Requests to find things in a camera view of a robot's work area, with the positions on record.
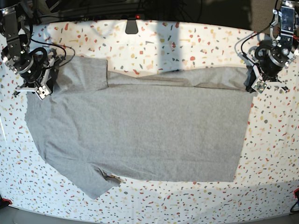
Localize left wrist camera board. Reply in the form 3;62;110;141
251;77;268;93

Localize grey T-shirt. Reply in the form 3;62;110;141
25;57;253;199

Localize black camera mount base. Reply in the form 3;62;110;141
125;20;138;35

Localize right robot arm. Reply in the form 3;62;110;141
0;0;66;100

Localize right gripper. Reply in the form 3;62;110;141
14;52;64;96

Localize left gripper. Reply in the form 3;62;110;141
244;60;289;92

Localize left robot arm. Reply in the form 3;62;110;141
241;0;299;93

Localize red table clamp right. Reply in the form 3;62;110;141
293;189;299;202

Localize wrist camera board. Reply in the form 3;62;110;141
35;84;52;100
251;77;268;93

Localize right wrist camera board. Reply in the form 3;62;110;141
35;84;52;100

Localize red table clamp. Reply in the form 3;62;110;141
293;189;299;202
0;198;12;209

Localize red table clamp left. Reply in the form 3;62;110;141
0;198;12;209

